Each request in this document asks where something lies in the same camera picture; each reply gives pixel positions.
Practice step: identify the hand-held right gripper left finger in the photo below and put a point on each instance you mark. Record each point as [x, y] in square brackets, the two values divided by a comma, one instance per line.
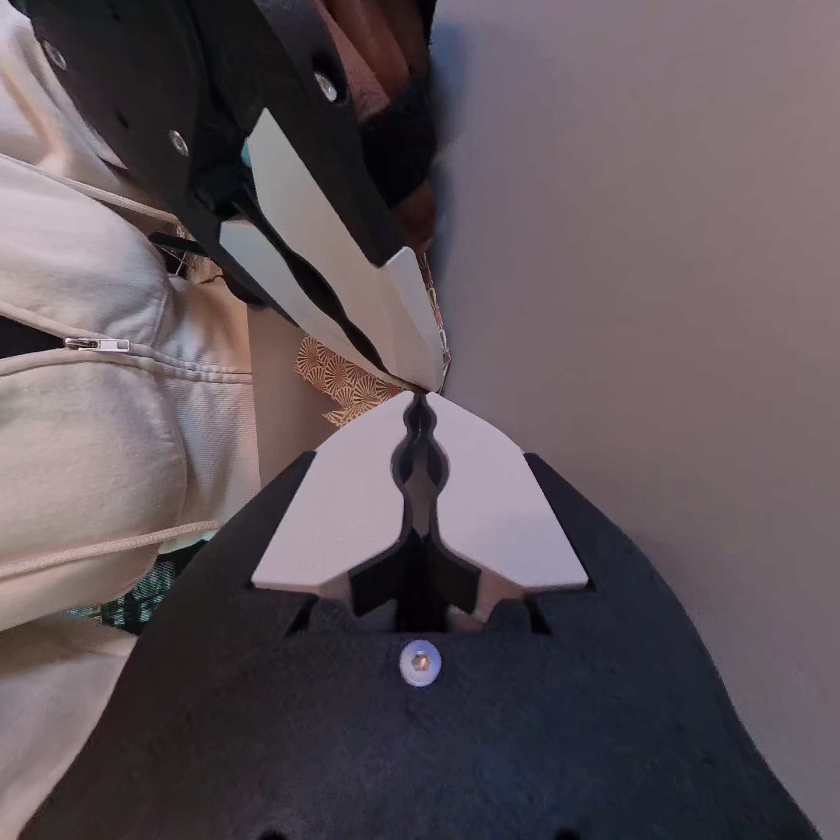
[341, 512]

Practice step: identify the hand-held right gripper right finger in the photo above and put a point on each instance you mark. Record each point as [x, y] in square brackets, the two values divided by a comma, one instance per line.
[505, 512]

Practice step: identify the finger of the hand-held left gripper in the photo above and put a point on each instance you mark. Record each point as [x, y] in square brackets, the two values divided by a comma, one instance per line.
[315, 216]
[282, 289]

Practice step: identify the brown floral patterned paper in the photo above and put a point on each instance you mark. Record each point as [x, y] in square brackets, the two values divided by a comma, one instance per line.
[341, 387]

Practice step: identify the person's left hand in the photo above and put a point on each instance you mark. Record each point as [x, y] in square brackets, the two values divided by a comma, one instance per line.
[380, 52]

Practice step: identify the green patterned cloth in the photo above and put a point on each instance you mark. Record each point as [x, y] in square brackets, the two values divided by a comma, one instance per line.
[144, 590]

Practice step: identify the cream hooded jacket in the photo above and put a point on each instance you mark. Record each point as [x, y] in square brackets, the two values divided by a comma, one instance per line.
[79, 426]

